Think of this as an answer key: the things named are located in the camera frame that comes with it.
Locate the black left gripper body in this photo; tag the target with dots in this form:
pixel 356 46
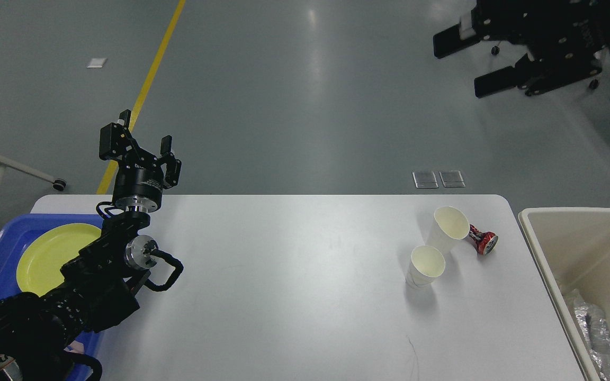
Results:
pixel 138 187

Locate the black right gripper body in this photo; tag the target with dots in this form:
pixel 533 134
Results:
pixel 559 28

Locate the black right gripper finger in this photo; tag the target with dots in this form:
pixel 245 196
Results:
pixel 487 21
pixel 542 70

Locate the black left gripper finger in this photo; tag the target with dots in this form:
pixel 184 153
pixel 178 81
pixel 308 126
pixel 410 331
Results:
pixel 117 144
pixel 171 166

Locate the yellow plastic plate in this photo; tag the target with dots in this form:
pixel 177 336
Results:
pixel 39 267

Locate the silver foil wrapper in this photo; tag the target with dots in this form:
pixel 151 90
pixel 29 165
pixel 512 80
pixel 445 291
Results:
pixel 591 321

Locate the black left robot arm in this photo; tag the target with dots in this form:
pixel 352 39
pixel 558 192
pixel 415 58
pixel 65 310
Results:
pixel 100 285

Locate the right metal floor plate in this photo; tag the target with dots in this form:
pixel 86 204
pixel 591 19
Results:
pixel 452 179

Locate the metal floor plate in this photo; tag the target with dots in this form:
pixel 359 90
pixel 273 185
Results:
pixel 425 180
pixel 452 179

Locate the left metal floor plate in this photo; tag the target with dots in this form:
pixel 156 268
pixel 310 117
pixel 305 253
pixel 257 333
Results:
pixel 425 180

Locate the blue plastic tray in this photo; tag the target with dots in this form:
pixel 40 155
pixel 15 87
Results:
pixel 35 330

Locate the small white cup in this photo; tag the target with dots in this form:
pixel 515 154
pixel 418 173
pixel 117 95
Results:
pixel 449 227

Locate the crushed red soda can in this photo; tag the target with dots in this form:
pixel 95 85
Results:
pixel 484 242

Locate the pink mug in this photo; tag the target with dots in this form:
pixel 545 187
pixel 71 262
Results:
pixel 76 347

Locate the beige plastic bin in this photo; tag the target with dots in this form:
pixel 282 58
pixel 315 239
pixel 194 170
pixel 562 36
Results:
pixel 571 249

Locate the white paper cup front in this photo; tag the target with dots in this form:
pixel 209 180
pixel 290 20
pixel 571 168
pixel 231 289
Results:
pixel 426 265

